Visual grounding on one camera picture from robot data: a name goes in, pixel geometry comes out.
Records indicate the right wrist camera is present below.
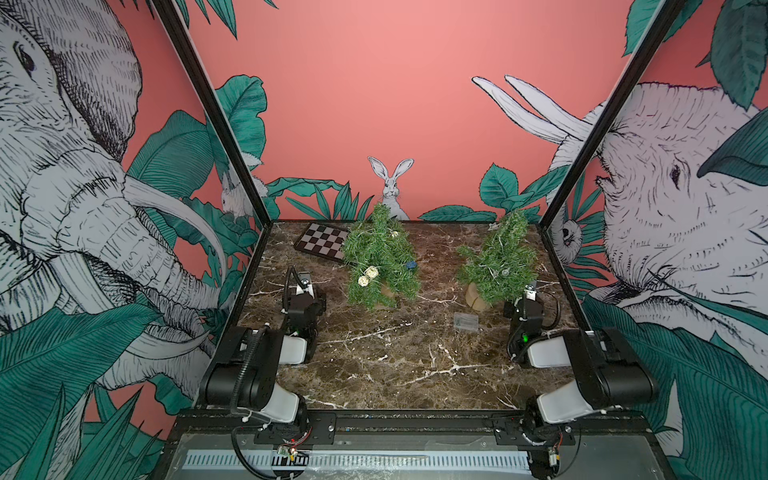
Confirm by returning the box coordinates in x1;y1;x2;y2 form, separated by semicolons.
524;281;537;301

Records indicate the brown checkered chess board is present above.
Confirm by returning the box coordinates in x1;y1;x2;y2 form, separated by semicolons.
294;222;349;263

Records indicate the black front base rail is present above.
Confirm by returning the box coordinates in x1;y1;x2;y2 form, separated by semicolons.
168;409;651;449

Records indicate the large green christmas tree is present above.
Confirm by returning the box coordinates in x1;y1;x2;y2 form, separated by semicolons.
342;204;421;310

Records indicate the clear plastic box right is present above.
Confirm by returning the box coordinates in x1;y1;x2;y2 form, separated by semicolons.
453;312;479;333

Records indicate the white ventilation grille strip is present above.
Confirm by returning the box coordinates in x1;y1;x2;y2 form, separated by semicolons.
181;449;534;474

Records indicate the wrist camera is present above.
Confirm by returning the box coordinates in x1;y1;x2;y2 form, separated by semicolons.
524;281;537;301
296;272;315;297

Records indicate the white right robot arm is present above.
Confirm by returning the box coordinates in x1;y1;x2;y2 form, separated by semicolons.
503;290;659;447

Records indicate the clear string light wire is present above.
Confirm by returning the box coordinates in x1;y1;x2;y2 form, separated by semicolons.
473;224;535;289

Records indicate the black left corner post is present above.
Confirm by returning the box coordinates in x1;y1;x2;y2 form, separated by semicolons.
152;0;272;229

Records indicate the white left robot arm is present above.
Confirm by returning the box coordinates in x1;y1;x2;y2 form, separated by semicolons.
195;266;326;479

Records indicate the small green christmas tree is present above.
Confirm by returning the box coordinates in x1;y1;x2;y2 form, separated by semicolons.
457;210;538;306

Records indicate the black corner post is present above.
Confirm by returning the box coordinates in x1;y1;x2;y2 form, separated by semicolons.
539;0;686;230
152;0;272;229

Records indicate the black right corner post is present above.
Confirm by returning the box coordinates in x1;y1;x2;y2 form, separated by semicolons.
539;0;686;230

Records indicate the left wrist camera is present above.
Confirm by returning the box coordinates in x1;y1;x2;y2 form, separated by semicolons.
296;272;315;297

